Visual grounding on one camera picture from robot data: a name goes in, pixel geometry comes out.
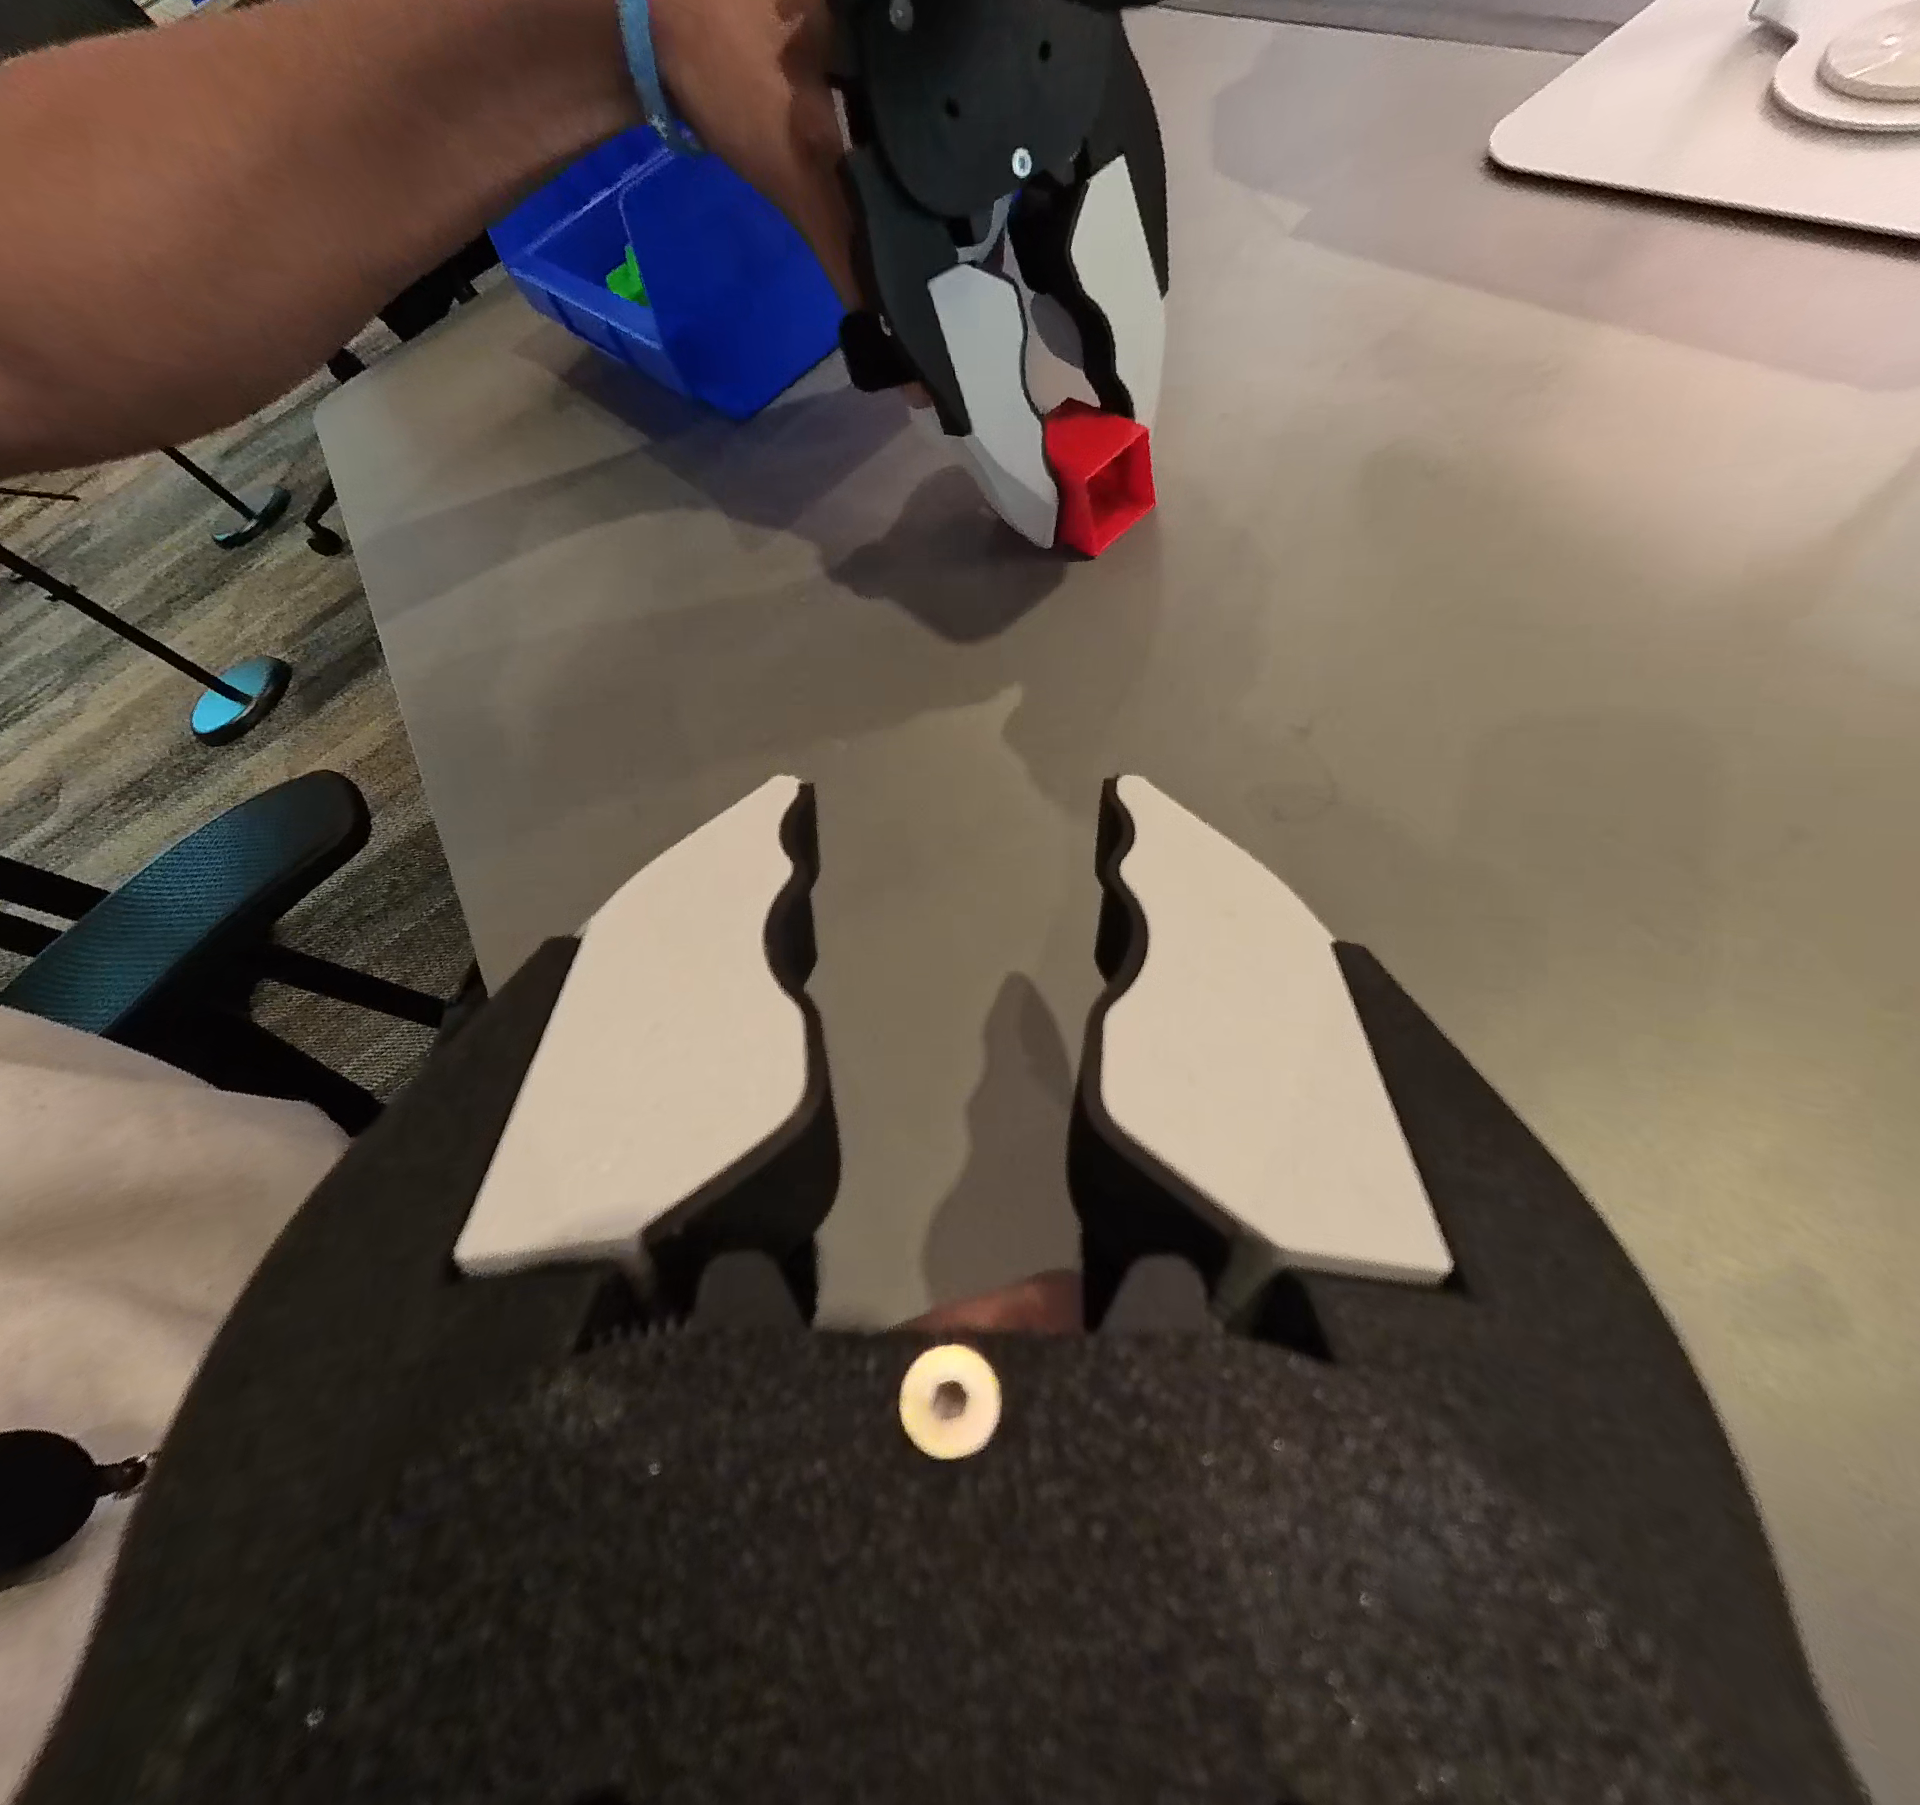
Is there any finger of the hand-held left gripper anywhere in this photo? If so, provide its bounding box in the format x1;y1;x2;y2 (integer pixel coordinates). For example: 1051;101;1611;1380
927;256;1069;551
1027;159;1172;427

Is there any person's left forearm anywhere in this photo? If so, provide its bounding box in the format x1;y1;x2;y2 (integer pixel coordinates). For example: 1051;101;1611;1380
0;0;670;479

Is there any red single-stud toy block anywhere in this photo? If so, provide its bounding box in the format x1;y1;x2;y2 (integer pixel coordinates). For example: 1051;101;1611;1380
1043;403;1158;556

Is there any black office chair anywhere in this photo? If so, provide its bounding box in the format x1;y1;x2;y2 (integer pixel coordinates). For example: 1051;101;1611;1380
300;231;498;555

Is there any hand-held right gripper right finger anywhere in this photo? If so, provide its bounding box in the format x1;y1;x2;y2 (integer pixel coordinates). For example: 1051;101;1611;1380
1069;774;1459;1335

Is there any black lanyard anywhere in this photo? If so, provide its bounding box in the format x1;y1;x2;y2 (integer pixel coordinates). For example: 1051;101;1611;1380
0;1431;161;1589

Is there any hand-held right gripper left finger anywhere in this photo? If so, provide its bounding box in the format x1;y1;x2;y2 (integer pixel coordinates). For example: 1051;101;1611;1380
451;774;842;1335

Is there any blue wristband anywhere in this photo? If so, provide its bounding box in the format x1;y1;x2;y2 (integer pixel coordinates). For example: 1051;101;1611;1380
614;0;709;156

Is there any person's left hand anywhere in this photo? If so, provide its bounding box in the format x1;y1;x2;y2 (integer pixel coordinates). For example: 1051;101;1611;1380
667;0;869;303

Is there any black floor stand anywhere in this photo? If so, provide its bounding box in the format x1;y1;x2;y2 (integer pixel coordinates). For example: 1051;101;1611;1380
0;545;294;745
156;441;294;555

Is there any blue plastic bin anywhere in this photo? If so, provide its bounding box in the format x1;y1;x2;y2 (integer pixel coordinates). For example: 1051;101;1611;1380
487;125;851;423

